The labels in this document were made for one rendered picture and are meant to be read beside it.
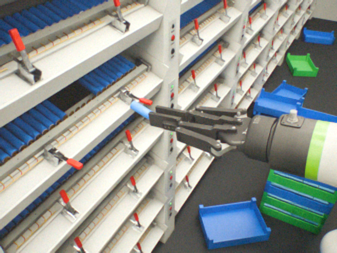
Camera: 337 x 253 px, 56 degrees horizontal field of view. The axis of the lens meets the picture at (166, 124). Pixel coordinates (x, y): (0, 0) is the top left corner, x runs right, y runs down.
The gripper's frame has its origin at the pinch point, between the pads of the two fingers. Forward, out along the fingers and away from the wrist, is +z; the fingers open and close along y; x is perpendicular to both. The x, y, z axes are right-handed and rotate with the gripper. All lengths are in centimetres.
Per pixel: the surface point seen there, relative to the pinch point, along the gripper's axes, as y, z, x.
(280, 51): -240, 37, 83
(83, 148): 5.9, 20.8, 9.2
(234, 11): -97, 24, 7
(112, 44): -8.2, 17.8, -10.8
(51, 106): 3.6, 30.6, 1.1
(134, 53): -29.9, 30.2, 1.0
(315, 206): -73, -23, 88
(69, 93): -3.9, 32.4, 1.6
